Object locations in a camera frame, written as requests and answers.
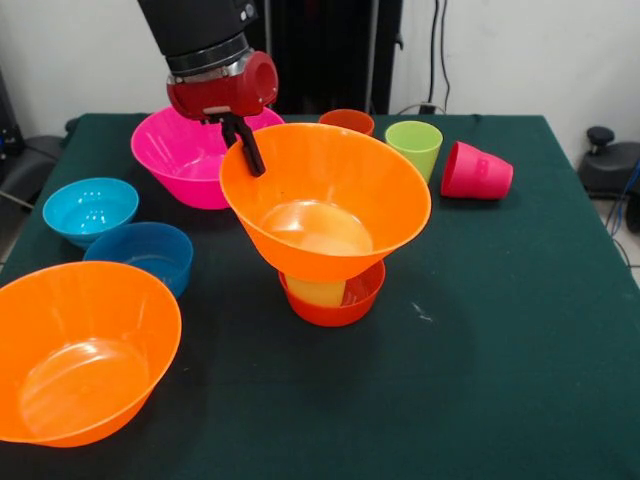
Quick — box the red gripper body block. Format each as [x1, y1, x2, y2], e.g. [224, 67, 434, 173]
[166, 50, 279, 122]

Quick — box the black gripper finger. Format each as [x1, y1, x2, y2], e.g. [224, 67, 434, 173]
[232, 115, 267, 177]
[221, 114, 244, 149]

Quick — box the large orange bowl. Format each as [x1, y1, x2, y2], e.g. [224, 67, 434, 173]
[0, 260, 183, 449]
[218, 123, 432, 283]

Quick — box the yellow cup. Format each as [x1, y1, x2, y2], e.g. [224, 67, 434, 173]
[285, 277, 347, 307]

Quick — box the green cup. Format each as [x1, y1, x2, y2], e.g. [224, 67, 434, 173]
[384, 120, 444, 184]

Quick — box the small red bowl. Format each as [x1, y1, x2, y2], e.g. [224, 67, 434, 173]
[277, 258, 387, 328]

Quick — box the large pink bowl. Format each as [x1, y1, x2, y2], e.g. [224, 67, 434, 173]
[130, 104, 286, 210]

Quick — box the orange cup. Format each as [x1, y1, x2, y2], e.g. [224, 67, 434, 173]
[318, 109, 376, 137]

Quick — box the dark blue bowl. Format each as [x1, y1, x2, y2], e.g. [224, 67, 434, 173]
[83, 222, 196, 301]

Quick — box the light blue bowl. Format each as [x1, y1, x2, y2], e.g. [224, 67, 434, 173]
[42, 177, 141, 250]

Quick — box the black stand base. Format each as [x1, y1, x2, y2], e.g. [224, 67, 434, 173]
[0, 134, 65, 207]
[577, 125, 640, 201]

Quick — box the black equipment rack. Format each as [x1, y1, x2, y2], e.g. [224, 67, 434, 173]
[0, 69, 25, 161]

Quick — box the red cup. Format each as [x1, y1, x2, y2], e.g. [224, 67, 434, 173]
[440, 140, 515, 201]

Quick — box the dark green tablecloth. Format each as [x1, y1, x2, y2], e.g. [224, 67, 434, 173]
[0, 112, 640, 480]

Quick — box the black hanging cable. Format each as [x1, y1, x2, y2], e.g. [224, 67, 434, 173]
[428, 0, 451, 114]

